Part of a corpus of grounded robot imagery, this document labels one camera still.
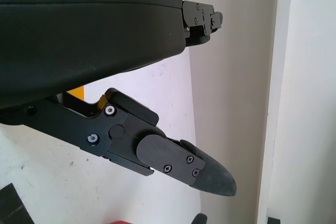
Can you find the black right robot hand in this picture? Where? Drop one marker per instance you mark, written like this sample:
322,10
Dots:
200,220

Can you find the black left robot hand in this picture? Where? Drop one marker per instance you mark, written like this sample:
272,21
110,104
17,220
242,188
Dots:
78,37

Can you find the yellow wooden block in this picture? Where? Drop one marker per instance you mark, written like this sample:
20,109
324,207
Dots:
77,94

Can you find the red wooden block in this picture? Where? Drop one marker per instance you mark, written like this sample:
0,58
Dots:
119,222

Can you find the black tape strip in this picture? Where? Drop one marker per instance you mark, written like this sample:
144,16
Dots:
9,205

